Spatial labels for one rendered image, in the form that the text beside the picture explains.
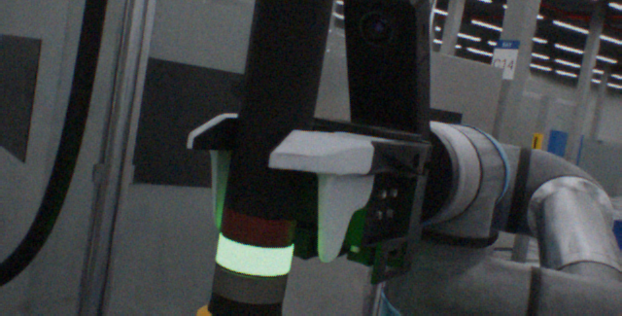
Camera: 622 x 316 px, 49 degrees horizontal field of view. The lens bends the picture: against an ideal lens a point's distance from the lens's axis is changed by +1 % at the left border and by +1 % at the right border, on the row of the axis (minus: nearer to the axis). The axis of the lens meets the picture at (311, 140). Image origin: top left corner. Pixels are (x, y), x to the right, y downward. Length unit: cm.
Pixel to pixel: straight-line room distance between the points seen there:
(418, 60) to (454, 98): 446
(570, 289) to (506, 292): 5
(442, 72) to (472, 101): 38
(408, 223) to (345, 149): 11
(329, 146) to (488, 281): 28
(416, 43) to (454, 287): 22
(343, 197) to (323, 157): 4
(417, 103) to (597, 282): 24
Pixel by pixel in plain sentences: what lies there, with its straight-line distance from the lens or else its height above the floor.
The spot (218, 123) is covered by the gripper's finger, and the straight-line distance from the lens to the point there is 31.
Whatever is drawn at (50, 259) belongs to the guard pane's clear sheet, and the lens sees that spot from 113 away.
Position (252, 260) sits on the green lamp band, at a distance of 30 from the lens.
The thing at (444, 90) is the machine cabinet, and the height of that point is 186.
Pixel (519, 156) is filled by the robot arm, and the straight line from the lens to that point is 92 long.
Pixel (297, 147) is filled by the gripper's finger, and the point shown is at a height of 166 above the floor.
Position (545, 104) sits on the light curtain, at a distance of 621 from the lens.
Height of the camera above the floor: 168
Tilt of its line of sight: 4 degrees down
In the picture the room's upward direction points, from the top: 9 degrees clockwise
